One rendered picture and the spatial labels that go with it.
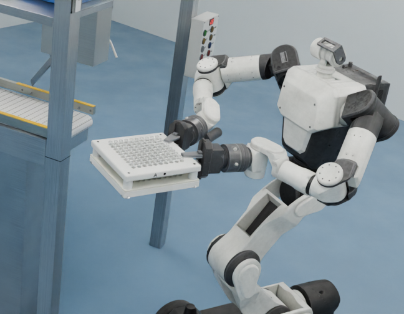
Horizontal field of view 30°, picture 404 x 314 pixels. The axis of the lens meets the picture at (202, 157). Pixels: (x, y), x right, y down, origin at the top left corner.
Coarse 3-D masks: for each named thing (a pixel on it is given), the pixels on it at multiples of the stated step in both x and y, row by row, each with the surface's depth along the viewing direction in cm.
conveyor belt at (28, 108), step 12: (0, 96) 284; (12, 96) 285; (24, 96) 287; (0, 108) 273; (12, 108) 275; (24, 108) 276; (36, 108) 278; (48, 108) 279; (36, 120) 268; (72, 120) 273; (84, 120) 275; (72, 132) 268
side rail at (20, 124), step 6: (0, 114) 260; (0, 120) 261; (6, 120) 260; (12, 120) 259; (18, 120) 258; (18, 126) 259; (24, 126) 258; (30, 126) 257; (36, 126) 256; (36, 132) 257; (42, 132) 256
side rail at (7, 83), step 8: (0, 80) 290; (8, 80) 289; (8, 88) 290; (16, 88) 288; (24, 88) 287; (32, 96) 287; (40, 96) 285; (48, 96) 284; (80, 104) 279; (88, 112) 279
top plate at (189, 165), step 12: (96, 144) 224; (120, 144) 227; (144, 144) 229; (168, 144) 231; (108, 156) 218; (120, 168) 212; (132, 168) 213; (144, 168) 214; (156, 168) 215; (168, 168) 216; (180, 168) 217; (192, 168) 219; (132, 180) 210
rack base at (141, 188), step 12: (108, 168) 221; (108, 180) 219; (120, 180) 216; (156, 180) 219; (168, 180) 219; (180, 180) 220; (192, 180) 222; (120, 192) 213; (132, 192) 212; (144, 192) 214; (156, 192) 216
